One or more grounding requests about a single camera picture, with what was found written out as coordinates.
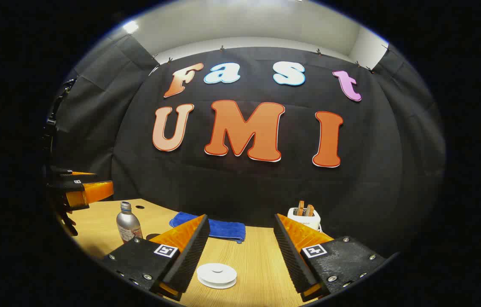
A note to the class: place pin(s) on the silver water bottle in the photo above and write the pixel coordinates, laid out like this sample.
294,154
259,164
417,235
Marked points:
128,224

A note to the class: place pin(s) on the white toaster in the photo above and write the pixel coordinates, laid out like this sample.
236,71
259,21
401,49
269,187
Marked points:
306,221

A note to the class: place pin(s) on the white teacup lid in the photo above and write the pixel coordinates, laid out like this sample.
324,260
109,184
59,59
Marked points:
217,269

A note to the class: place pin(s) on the ceiling light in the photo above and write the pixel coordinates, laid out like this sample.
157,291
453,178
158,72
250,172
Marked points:
130,27

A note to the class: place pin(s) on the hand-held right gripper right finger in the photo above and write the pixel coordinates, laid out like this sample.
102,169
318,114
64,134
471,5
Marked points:
293,256

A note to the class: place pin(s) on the toasted bread slice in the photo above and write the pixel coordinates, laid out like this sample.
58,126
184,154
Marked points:
310,210
300,208

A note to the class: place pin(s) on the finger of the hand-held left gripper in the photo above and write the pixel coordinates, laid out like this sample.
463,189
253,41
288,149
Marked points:
67,175
95,192

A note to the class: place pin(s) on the black backdrop cloth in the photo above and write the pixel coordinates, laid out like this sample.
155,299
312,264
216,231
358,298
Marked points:
244,187

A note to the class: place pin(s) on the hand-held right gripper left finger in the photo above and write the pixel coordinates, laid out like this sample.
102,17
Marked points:
189,256

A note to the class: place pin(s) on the dark round coaster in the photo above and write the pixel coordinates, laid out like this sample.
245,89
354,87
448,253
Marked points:
152,236

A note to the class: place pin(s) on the blue towel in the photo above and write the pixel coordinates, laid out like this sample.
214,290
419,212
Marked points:
223,228

